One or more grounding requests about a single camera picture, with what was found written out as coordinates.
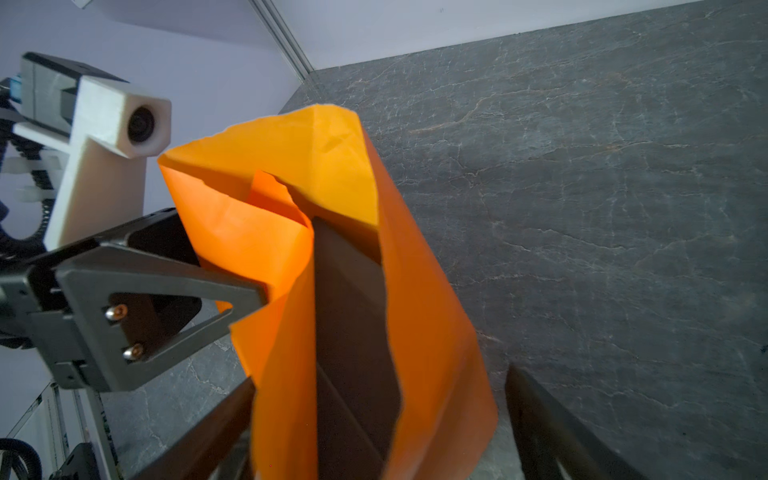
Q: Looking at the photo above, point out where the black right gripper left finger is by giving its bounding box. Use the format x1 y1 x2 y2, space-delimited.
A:
134 378 256 479

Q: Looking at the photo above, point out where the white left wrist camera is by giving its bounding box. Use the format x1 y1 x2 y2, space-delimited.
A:
11 52 172 250

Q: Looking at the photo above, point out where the blue gift box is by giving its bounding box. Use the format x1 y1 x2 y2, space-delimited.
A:
313 219 401 479

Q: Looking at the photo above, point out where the orange wrapping paper sheet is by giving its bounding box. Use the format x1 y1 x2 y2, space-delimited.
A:
159 105 498 479

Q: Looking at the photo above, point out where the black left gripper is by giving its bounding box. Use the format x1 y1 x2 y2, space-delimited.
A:
1 208 266 392

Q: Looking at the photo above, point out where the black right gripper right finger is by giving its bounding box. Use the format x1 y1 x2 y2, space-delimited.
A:
505 365 645 479

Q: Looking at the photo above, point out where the aluminium corner frame post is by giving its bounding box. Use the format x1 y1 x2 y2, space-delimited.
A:
248 0 314 81

